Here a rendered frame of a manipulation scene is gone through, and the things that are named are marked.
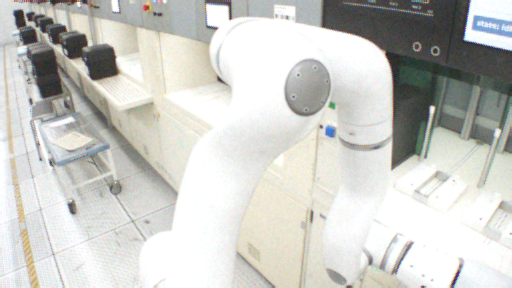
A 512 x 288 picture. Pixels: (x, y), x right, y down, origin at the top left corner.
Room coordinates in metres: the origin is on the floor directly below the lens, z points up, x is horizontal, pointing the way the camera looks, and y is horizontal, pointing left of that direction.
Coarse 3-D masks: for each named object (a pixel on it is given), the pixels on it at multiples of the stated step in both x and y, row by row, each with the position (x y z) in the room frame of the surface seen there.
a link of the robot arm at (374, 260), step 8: (376, 224) 0.50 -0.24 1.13; (376, 232) 0.48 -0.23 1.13; (384, 232) 0.48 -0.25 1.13; (392, 232) 0.48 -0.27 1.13; (368, 240) 0.47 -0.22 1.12; (376, 240) 0.46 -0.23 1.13; (384, 240) 0.46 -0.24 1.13; (368, 248) 0.45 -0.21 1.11; (376, 248) 0.45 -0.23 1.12; (384, 248) 0.45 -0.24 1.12; (368, 256) 0.44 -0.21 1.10; (376, 256) 0.44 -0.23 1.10; (376, 264) 0.44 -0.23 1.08
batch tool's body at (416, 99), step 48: (336, 0) 1.00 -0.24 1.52; (384, 48) 0.87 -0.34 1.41; (480, 48) 0.67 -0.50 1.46; (432, 96) 1.21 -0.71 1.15; (336, 144) 0.98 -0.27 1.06; (432, 144) 1.31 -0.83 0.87; (480, 144) 1.30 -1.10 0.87; (336, 192) 0.96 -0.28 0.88; (432, 192) 0.95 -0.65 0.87; (480, 192) 0.92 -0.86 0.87; (432, 240) 0.70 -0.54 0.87; (480, 240) 0.68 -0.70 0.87
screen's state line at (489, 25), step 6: (474, 18) 0.69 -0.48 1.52; (480, 18) 0.68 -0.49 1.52; (486, 18) 0.67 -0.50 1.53; (492, 18) 0.66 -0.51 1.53; (474, 24) 0.69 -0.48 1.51; (480, 24) 0.68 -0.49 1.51; (486, 24) 0.67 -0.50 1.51; (492, 24) 0.66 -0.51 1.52; (498, 24) 0.65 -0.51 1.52; (504, 24) 0.64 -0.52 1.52; (510, 24) 0.63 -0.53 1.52; (474, 30) 0.69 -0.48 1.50; (480, 30) 0.68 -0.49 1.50; (486, 30) 0.67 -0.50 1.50; (492, 30) 0.66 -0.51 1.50; (498, 30) 0.65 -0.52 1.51; (504, 30) 0.64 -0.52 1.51; (510, 30) 0.63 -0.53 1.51; (510, 36) 0.63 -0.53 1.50
